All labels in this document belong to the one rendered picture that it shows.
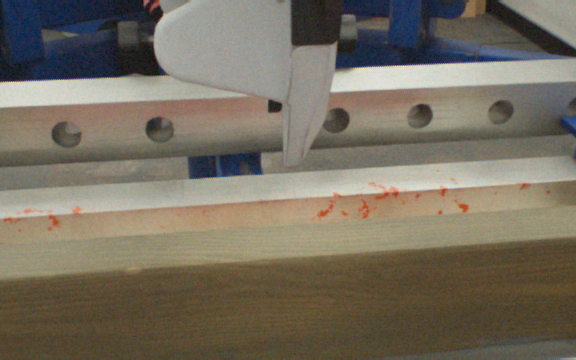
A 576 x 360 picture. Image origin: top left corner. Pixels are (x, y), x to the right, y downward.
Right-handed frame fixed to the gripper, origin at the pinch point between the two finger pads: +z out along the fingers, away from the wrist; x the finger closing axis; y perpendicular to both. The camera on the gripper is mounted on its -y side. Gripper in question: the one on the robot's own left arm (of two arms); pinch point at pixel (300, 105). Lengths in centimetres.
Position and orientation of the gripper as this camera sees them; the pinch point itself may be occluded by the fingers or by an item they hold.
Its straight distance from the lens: 27.1
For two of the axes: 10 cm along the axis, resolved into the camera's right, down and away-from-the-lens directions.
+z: -0.1, 8.7, 5.0
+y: -9.9, 0.7, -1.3
